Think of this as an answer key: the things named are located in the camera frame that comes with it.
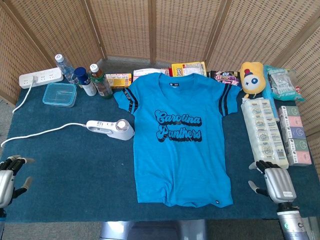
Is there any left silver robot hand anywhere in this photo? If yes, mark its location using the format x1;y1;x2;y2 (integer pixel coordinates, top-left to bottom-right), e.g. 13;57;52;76
0;154;36;210

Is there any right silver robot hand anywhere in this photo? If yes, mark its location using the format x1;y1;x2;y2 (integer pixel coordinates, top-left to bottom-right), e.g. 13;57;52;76
247;159;298;205

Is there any blue Carolina Panthers t-shirt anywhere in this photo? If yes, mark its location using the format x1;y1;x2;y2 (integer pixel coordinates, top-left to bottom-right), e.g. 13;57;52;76
113;72;242;209

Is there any white handheld garment steamer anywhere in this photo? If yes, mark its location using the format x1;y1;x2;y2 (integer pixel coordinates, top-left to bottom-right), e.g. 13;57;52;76
86;118;136;141

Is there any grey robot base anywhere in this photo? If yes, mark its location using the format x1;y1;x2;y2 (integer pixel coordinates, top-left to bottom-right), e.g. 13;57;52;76
99;219;208;240

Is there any pastel tissue box pack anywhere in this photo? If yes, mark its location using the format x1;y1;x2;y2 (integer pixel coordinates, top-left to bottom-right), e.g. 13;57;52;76
277;105;313;167

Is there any dark teal table carpet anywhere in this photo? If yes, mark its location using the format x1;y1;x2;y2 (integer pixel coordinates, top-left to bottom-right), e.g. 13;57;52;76
0;79;320;224

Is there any light blue long package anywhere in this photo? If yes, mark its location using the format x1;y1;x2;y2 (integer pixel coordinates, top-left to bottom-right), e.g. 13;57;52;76
261;82;280;123

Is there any teal bag of packets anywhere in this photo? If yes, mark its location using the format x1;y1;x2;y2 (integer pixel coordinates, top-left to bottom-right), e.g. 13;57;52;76
263;64;306;103

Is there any clear container blue lid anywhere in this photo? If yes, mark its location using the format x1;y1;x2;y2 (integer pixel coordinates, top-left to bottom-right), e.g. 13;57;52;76
41;82;78;108

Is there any yellow plush toy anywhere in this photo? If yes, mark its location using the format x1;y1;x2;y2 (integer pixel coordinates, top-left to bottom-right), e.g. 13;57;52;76
239;61;266;100

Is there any white power strip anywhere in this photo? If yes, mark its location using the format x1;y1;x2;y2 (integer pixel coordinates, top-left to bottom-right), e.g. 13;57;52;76
18;66;64;90

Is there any black pink package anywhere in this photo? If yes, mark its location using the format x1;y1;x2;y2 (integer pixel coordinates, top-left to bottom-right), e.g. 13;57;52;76
208;70;242;87

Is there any clear water bottle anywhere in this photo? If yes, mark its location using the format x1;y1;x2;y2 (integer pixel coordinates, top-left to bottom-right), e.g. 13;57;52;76
54;53;80;85

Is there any white bottle blue cap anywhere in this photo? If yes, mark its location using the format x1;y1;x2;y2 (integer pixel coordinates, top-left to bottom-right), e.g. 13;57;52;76
74;66;98;97

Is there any green tea bottle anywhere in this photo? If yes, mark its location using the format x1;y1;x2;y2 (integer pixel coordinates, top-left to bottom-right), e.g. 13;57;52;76
89;63;114;100

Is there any yellow snack package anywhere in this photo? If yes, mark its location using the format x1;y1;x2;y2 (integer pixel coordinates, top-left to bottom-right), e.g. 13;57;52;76
170;61;208;78

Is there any yellow snack box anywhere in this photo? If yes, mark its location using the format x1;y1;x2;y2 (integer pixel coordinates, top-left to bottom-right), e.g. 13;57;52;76
104;72;133;90

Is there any white pink package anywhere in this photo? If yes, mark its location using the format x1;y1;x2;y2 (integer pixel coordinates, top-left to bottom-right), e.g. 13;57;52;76
132;67;171;83

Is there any wicker folding screen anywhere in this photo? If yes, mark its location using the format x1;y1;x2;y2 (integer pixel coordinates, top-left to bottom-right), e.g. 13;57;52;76
0;0;320;176

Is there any white power cable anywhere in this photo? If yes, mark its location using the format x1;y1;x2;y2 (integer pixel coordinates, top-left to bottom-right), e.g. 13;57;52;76
0;74;88;149

